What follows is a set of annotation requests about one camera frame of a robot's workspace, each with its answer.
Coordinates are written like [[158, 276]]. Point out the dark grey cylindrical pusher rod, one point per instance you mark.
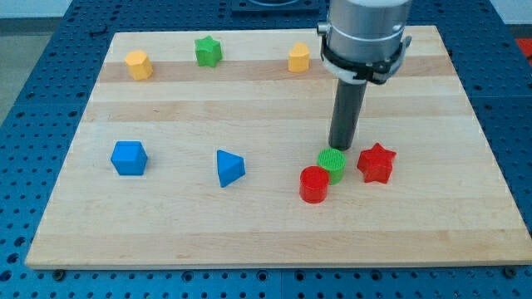
[[345, 114]]

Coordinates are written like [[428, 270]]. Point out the red cylinder block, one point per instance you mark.
[[314, 181]]

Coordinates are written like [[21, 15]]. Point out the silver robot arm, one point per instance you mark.
[[362, 42]]

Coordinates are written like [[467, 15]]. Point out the green cylinder block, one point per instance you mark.
[[334, 162]]

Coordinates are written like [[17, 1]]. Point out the yellow heart block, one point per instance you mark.
[[299, 58]]

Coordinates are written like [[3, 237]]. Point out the red star block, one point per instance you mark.
[[376, 164]]

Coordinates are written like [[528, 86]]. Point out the blue triangle block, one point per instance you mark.
[[230, 167]]

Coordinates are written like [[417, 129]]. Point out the green star block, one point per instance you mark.
[[208, 51]]

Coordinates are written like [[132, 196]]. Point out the wooden board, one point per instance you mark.
[[445, 204]]

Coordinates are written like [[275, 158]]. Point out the red object at right edge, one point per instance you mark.
[[525, 45]]

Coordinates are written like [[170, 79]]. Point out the yellow hexagon block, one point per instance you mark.
[[138, 65]]

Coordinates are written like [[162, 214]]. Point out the blue hexagon block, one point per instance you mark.
[[129, 158]]

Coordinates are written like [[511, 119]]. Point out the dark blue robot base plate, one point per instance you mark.
[[244, 6]]

